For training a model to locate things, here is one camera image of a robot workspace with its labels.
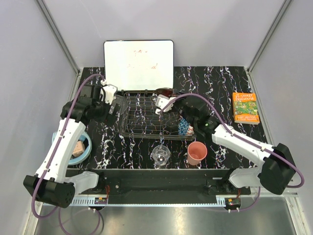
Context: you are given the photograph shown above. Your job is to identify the light blue headphones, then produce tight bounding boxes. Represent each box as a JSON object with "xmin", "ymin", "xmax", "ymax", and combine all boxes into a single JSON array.
[{"xmin": 50, "ymin": 132, "xmax": 92, "ymax": 165}]

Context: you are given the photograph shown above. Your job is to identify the grey cable duct rail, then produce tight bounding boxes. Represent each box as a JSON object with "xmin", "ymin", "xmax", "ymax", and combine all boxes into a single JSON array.
[{"xmin": 44, "ymin": 194, "xmax": 242, "ymax": 208}]

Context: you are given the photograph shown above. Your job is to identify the orange treehouse book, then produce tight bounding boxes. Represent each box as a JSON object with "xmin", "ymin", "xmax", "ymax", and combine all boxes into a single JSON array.
[{"xmin": 232, "ymin": 93, "xmax": 260, "ymax": 125}]

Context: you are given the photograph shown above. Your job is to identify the metal wire dish rack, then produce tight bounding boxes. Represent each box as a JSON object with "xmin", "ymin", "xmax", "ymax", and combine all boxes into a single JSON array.
[{"xmin": 117, "ymin": 91, "xmax": 195, "ymax": 141}]

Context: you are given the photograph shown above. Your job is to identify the blue triangle pattern bowl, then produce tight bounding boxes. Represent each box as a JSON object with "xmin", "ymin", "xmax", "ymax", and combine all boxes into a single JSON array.
[{"xmin": 178, "ymin": 118, "xmax": 194, "ymax": 136}]

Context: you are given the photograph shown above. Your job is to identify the clear drinking glass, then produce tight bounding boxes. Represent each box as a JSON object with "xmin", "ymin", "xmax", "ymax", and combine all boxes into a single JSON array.
[{"xmin": 152, "ymin": 145, "xmax": 171, "ymax": 169}]

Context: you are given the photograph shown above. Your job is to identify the clear glass plate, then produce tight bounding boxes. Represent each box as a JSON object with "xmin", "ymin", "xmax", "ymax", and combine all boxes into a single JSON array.
[{"xmin": 112, "ymin": 95, "xmax": 128, "ymax": 116}]

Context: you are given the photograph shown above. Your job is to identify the purple floor cable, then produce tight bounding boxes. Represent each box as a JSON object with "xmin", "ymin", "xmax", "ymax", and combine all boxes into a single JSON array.
[{"xmin": 59, "ymin": 205, "xmax": 106, "ymax": 235}]

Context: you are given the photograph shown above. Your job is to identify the pink plastic cup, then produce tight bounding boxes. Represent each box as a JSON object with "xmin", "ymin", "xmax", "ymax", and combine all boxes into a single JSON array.
[{"xmin": 187, "ymin": 141, "xmax": 207, "ymax": 165}]

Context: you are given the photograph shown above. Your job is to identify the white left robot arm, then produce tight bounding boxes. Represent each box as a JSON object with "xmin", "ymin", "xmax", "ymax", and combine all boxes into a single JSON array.
[{"xmin": 23, "ymin": 84, "xmax": 118, "ymax": 208}]

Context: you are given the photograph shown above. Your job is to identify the pink cube block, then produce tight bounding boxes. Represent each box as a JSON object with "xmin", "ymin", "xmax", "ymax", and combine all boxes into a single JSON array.
[{"xmin": 72, "ymin": 141, "xmax": 85, "ymax": 158}]

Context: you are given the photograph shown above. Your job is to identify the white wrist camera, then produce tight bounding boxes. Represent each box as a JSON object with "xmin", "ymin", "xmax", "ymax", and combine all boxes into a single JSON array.
[
  {"xmin": 100, "ymin": 80, "xmax": 118, "ymax": 104},
  {"xmin": 155, "ymin": 94, "xmax": 174, "ymax": 115}
]

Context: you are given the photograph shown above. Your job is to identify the red floral bowl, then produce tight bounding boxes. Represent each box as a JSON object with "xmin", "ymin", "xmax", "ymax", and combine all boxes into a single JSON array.
[{"xmin": 156, "ymin": 88, "xmax": 182, "ymax": 98}]

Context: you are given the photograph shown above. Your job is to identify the white dry-erase board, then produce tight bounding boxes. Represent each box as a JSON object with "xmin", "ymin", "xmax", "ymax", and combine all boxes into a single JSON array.
[{"xmin": 104, "ymin": 40, "xmax": 174, "ymax": 91}]

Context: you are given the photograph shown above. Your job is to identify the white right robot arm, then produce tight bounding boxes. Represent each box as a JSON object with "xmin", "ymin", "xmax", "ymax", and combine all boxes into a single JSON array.
[{"xmin": 162, "ymin": 94, "xmax": 296, "ymax": 195}]

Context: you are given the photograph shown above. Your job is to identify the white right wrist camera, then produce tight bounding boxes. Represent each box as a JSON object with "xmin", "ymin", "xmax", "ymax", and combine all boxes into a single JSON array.
[{"xmin": 155, "ymin": 94, "xmax": 174, "ymax": 115}]

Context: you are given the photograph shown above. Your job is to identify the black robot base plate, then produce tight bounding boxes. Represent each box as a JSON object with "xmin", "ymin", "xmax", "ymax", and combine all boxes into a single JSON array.
[{"xmin": 68, "ymin": 168, "xmax": 252, "ymax": 205}]

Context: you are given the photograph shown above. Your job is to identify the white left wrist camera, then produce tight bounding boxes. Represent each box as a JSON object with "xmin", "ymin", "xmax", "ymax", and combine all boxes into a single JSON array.
[{"xmin": 100, "ymin": 80, "xmax": 118, "ymax": 104}]

